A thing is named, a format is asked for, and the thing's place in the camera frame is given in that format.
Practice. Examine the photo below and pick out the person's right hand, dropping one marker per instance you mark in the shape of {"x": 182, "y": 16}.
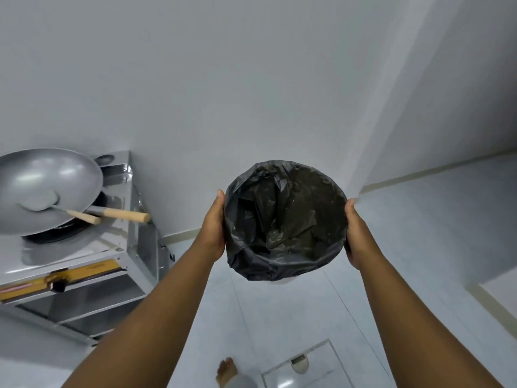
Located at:
{"x": 357, "y": 242}

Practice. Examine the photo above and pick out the person's left hand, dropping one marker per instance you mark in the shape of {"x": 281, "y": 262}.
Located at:
{"x": 212, "y": 234}

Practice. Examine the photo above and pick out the person's right thumb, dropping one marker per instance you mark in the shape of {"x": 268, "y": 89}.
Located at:
{"x": 350, "y": 212}

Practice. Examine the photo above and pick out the person's left thumb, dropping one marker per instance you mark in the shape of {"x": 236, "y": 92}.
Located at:
{"x": 220, "y": 206}

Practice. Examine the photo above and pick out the black garbage bag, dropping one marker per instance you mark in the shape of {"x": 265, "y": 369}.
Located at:
{"x": 282, "y": 222}

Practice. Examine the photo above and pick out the person's left forearm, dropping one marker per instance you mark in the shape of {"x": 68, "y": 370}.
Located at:
{"x": 157, "y": 319}

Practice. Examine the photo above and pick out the person's right forearm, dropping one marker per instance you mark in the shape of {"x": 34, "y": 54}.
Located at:
{"x": 412, "y": 323}

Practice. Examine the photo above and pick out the stainless steel gas stove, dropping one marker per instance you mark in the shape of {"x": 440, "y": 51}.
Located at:
{"x": 101, "y": 270}

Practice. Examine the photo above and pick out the black stove burner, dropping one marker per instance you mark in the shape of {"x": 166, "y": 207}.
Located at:
{"x": 60, "y": 232}

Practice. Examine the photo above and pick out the glass bathroom scale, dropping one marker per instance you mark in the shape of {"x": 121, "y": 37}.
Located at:
{"x": 301, "y": 367}

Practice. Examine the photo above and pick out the person's foot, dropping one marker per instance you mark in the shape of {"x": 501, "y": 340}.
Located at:
{"x": 226, "y": 371}

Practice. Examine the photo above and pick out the grey trouser leg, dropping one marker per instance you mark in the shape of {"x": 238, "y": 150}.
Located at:
{"x": 244, "y": 381}

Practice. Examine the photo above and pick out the grey metal wok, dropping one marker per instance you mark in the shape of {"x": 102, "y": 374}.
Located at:
{"x": 44, "y": 177}

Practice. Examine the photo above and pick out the black stove knob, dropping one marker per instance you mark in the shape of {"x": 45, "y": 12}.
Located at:
{"x": 58, "y": 285}

